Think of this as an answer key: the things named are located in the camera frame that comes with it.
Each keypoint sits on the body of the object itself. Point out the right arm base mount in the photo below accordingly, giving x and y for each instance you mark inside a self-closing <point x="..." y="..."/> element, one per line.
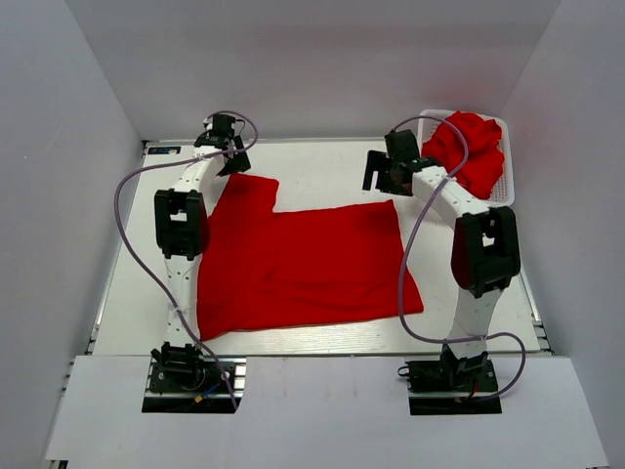
<point x="432" y="393"/>

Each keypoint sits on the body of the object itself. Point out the blue table label sticker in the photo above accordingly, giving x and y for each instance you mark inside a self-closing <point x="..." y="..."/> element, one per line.
<point x="164" y="150"/>

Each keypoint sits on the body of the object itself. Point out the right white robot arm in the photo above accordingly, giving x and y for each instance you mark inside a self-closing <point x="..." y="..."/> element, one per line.
<point x="485" y="252"/>

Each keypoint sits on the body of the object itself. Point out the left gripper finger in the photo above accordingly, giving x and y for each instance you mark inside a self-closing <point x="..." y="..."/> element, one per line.
<point x="231" y="166"/>
<point x="241" y="162"/>

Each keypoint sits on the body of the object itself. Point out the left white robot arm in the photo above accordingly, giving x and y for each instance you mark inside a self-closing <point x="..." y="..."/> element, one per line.
<point x="181" y="222"/>

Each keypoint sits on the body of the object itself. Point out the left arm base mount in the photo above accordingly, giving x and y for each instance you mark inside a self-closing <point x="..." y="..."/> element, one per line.
<point x="176" y="388"/>

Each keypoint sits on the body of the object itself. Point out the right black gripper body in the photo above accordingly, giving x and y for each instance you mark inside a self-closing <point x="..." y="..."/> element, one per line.
<point x="391" y="180"/>

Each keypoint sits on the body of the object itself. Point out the red t shirt pile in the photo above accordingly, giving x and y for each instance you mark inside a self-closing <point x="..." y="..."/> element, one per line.
<point x="485" y="164"/>

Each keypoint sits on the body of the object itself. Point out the white plastic basket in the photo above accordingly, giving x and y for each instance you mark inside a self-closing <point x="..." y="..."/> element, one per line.
<point x="503" y="191"/>

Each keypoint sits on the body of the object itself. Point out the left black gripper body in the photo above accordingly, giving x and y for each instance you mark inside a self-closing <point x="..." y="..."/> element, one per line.
<point x="238" y="144"/>

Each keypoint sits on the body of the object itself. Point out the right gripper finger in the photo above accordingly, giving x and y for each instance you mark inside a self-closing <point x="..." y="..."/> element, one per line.
<point x="377" y="161"/>
<point x="368" y="179"/>

